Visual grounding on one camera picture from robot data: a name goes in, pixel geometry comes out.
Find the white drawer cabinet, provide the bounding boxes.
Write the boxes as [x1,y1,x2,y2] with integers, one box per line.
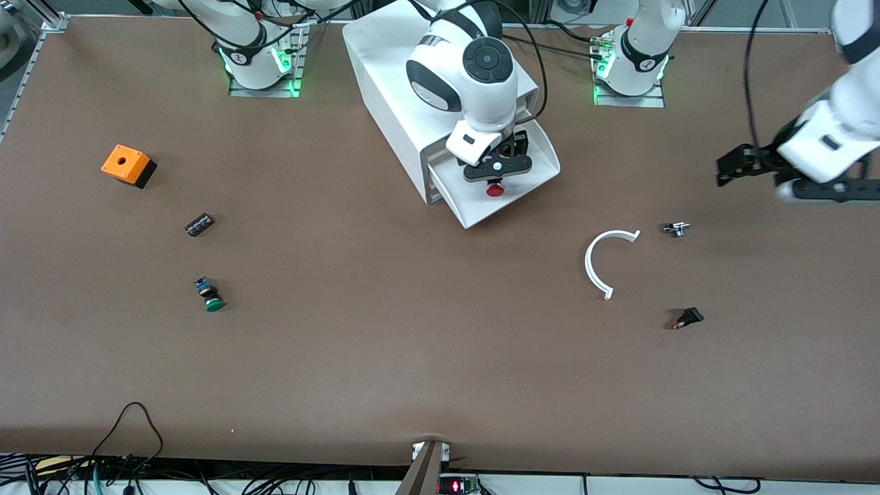
[342,0,539,206]

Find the green push button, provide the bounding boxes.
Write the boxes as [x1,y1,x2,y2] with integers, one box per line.
[194,276,226,313]

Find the orange button box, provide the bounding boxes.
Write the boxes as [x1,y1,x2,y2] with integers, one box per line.
[101,144,158,190]

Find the white curved plastic arc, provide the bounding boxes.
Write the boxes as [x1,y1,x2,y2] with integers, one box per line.
[584,229,641,301]

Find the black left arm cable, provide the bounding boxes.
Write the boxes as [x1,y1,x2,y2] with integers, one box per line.
[744,0,772,149]

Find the black cable on table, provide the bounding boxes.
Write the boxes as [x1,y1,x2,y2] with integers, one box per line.
[512,33,613,59]
[543,19,606,45]

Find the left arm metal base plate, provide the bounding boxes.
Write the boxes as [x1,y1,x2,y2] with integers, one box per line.
[593,27,666,109]

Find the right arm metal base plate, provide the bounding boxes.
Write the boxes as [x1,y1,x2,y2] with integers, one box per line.
[228,17,311,98]

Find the camera mount post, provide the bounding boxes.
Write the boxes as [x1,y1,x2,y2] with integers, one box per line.
[395,440,452,495]

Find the black looped cable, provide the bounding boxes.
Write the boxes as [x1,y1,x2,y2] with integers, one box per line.
[89,401,165,476]

